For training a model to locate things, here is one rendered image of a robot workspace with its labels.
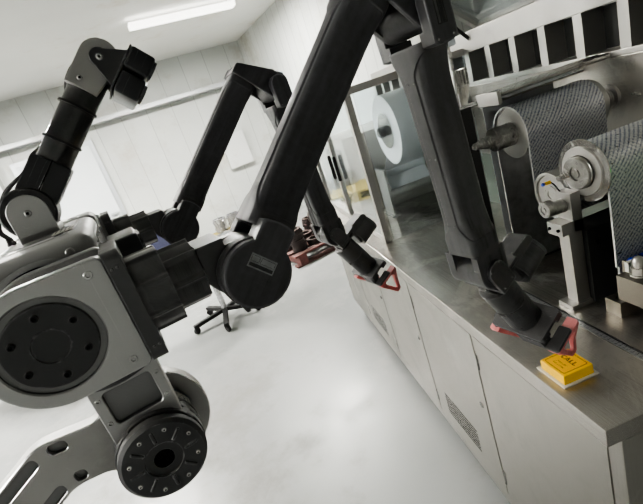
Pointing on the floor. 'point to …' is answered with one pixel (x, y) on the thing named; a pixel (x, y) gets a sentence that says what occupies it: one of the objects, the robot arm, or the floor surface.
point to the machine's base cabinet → (506, 410)
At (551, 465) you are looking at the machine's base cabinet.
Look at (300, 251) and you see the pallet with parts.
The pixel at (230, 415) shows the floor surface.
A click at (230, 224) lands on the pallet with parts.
